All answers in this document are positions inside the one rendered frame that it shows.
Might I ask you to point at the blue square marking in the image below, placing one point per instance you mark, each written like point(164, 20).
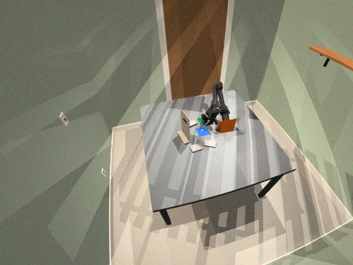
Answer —
point(202, 133)

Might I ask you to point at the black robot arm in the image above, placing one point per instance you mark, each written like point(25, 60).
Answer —
point(222, 108)

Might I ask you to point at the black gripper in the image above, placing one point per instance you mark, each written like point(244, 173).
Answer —
point(211, 119)

